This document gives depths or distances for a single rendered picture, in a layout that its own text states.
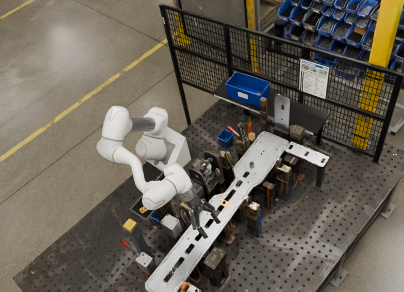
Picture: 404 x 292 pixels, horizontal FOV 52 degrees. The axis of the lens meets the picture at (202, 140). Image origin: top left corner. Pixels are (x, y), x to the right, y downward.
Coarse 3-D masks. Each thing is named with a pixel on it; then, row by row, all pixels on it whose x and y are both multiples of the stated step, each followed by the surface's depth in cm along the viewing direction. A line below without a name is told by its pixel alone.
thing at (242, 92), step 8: (232, 80) 325; (240, 80) 329; (248, 80) 324; (256, 80) 319; (264, 80) 315; (232, 88) 317; (240, 88) 331; (248, 88) 329; (256, 88) 326; (264, 88) 321; (232, 96) 324; (240, 96) 318; (248, 96) 313; (256, 96) 308; (264, 96) 312; (256, 104) 314
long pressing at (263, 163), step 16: (256, 144) 295; (272, 144) 293; (288, 144) 292; (240, 160) 287; (256, 160) 286; (272, 160) 284; (240, 176) 279; (256, 176) 277; (224, 192) 272; (240, 192) 271; (224, 208) 265; (224, 224) 258; (192, 240) 253; (208, 240) 252; (176, 256) 248; (192, 256) 246; (160, 272) 242; (176, 272) 241; (160, 288) 236; (176, 288) 235
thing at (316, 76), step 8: (304, 64) 283; (312, 64) 279; (320, 64) 275; (304, 72) 288; (312, 72) 284; (320, 72) 279; (328, 72) 275; (304, 80) 293; (312, 80) 289; (320, 80) 284; (328, 80) 280; (304, 88) 299; (312, 88) 294; (320, 88) 289; (320, 96) 294
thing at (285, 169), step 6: (282, 168) 273; (288, 168) 273; (282, 174) 276; (288, 174) 272; (282, 180) 281; (288, 180) 278; (282, 186) 287; (288, 186) 289; (282, 192) 292; (288, 192) 292; (282, 198) 297; (288, 198) 296
